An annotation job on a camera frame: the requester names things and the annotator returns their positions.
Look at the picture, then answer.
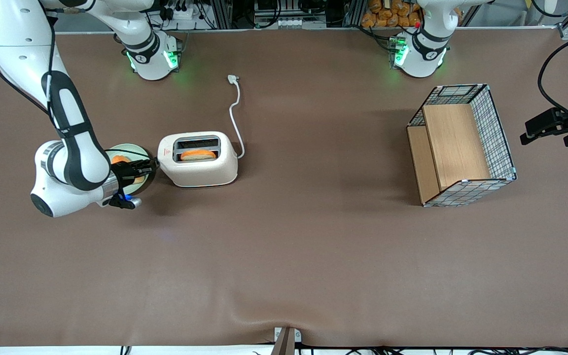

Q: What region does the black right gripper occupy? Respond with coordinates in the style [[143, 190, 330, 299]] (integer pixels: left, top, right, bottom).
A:
[[110, 158, 159, 199]]

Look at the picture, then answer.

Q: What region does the white two-slot toaster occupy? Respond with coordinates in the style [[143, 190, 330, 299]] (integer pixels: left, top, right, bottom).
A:
[[156, 131, 239, 188]]

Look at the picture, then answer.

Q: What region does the toast slice in toaster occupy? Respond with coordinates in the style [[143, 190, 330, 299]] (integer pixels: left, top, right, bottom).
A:
[[180, 149, 217, 161]]

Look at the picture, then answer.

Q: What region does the pale green round plate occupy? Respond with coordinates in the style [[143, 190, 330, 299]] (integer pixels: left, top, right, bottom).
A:
[[105, 143, 157, 196]]

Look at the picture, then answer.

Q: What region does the triangular golden pastry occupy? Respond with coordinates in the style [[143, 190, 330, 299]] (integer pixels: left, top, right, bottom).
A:
[[111, 155, 146, 185]]

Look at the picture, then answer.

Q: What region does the wooden step shelf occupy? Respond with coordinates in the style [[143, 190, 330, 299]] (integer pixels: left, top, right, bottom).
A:
[[407, 103, 492, 204]]

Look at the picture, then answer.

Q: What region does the white power strip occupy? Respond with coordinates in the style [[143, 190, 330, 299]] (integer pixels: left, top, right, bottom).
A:
[[158, 0, 201, 21]]

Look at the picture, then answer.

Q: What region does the brown table cover cloth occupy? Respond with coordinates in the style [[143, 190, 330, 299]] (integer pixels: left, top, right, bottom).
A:
[[0, 27, 568, 348]]

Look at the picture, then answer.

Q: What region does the bag of orange bread rolls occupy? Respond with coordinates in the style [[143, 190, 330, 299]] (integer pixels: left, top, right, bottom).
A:
[[361, 0, 424, 29]]

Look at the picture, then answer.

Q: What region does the grey table edge clamp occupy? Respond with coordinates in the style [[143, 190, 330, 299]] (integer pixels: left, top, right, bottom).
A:
[[270, 326, 303, 355]]

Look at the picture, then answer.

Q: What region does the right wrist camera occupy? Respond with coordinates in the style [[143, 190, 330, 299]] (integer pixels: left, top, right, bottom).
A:
[[108, 194, 143, 211]]

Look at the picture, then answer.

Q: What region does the black wire mesh basket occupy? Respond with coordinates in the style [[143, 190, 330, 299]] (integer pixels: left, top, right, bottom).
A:
[[406, 83, 518, 208]]

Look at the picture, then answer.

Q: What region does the white toaster power cord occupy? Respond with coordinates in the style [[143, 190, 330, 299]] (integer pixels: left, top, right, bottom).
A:
[[227, 74, 246, 159]]

